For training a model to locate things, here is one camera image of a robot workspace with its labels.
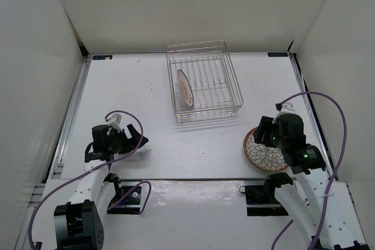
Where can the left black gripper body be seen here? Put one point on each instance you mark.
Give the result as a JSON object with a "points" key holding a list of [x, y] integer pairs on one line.
{"points": [[119, 143]]}

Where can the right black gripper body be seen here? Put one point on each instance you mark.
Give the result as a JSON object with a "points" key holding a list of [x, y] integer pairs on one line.
{"points": [[276, 140]]}

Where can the flower patterned plate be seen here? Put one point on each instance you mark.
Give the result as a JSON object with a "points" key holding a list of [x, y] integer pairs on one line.
{"points": [[249, 136]]}

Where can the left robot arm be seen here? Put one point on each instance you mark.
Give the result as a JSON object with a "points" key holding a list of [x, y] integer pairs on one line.
{"points": [[78, 223]]}

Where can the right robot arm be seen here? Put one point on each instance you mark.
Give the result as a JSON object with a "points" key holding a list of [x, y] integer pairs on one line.
{"points": [[306, 197]]}

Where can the orange patterned plate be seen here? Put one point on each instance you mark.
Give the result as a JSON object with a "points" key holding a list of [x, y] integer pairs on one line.
{"points": [[185, 88]]}

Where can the right table label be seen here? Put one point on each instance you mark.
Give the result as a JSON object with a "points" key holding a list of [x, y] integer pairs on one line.
{"points": [[277, 54]]}

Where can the table label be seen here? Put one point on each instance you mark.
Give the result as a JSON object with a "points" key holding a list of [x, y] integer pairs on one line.
{"points": [[102, 57], [277, 54]]}

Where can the left table label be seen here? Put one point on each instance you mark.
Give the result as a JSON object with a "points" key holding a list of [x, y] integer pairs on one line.
{"points": [[102, 57]]}

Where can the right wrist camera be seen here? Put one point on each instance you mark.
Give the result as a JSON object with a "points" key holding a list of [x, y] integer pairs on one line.
{"points": [[285, 108]]}

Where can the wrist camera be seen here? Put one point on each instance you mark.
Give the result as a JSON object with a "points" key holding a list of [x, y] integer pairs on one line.
{"points": [[114, 121], [285, 108]]}

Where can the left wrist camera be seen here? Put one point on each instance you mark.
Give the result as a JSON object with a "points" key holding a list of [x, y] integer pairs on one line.
{"points": [[114, 121]]}

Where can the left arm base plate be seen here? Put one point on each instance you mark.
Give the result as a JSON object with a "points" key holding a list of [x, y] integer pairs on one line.
{"points": [[131, 205]]}

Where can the chrome wire dish rack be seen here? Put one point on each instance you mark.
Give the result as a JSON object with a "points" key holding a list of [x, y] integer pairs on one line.
{"points": [[210, 71]]}

